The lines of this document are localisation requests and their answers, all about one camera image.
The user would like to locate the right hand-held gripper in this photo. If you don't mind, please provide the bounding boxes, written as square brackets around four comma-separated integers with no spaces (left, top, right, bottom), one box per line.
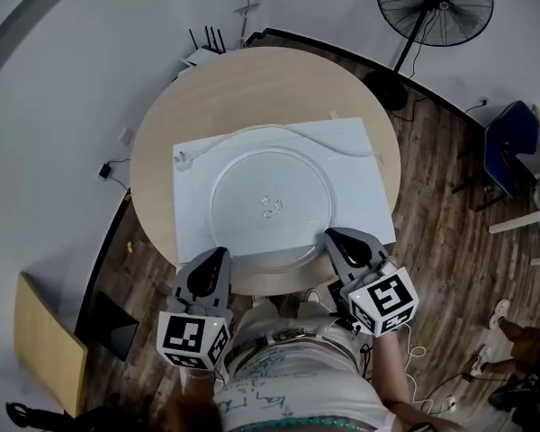
[323,226,420,338]

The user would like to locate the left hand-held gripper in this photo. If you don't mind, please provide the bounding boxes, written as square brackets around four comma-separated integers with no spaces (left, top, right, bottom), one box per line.
[156,246,234,372]

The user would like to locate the round glass turntable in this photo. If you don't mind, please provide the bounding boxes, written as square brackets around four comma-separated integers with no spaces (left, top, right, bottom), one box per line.
[208,144,339,273]

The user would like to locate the person's left forearm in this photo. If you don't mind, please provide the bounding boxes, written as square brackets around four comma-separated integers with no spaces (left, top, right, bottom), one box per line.
[179,366,217,422]

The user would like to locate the person's right forearm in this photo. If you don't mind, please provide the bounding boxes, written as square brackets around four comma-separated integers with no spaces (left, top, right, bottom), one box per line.
[371,330,415,432]

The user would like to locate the white microwave oven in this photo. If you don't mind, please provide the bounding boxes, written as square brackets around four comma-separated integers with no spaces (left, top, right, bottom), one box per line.
[172,117,397,267]

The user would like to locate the person's light trousers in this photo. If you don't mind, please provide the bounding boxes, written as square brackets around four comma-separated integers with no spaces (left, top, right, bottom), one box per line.
[227,297,365,368]

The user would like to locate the person's belt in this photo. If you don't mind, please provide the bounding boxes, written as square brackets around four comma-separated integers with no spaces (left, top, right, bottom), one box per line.
[227,326,343,355]

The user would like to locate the black flat panel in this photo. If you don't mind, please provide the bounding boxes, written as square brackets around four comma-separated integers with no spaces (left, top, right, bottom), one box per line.
[74,291,140,363]

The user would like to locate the person's white printed shirt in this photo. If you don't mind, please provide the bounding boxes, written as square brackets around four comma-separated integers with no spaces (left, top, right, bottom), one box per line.
[213,344,397,432]

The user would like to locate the wooden desk with white legs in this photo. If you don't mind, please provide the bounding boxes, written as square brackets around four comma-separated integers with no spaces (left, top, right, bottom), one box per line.
[488,103,540,267]

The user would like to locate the yellow wooden board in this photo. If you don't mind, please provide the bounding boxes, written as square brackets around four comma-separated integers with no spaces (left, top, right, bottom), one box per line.
[13,271,89,418]

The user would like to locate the blue chair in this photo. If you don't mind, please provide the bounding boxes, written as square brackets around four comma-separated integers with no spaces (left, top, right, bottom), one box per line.
[452,100,540,213]

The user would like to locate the black office chair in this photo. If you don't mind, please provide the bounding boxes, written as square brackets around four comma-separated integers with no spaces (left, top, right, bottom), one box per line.
[4,391,163,432]

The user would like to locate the round wooden table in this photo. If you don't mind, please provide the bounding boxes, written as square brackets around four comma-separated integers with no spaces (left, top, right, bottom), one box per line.
[129,46,402,297]

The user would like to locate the black floor equipment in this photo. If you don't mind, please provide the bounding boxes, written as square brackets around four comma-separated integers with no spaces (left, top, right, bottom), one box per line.
[488,371,540,429]

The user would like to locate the white router with black antennas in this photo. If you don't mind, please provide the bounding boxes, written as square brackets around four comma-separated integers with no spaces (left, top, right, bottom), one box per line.
[179,24,229,69]

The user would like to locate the white looped gripper cable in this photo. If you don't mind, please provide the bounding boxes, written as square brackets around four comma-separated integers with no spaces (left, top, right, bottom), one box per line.
[402,321,458,418]

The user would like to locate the white power cord with plug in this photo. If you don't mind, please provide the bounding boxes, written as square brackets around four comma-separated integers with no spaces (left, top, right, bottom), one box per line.
[173,123,384,173]

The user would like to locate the hanging wall cable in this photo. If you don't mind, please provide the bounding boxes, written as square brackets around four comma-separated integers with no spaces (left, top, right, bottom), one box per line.
[240,0,253,49]

